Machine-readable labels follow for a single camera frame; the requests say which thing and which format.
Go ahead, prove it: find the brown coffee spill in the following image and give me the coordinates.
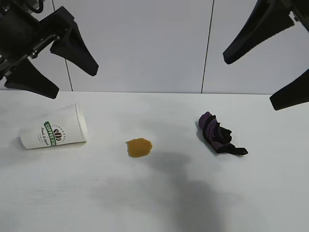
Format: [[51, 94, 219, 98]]
[[125, 137, 154, 159]]

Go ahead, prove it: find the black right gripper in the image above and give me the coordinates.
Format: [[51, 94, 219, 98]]
[[223, 0, 309, 65]]

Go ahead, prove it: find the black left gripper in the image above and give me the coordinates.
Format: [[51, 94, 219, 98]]
[[0, 6, 99, 99]]

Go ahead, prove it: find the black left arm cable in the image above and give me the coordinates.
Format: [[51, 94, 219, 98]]
[[30, 0, 53, 13]]

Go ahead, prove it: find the purple and black cloth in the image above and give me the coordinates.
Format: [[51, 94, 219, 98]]
[[195, 111, 249, 157]]

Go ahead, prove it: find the white paper coffee cup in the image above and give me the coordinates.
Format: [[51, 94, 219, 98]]
[[19, 101, 89, 150]]

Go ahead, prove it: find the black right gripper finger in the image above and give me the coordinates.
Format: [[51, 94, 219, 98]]
[[269, 74, 309, 111]]

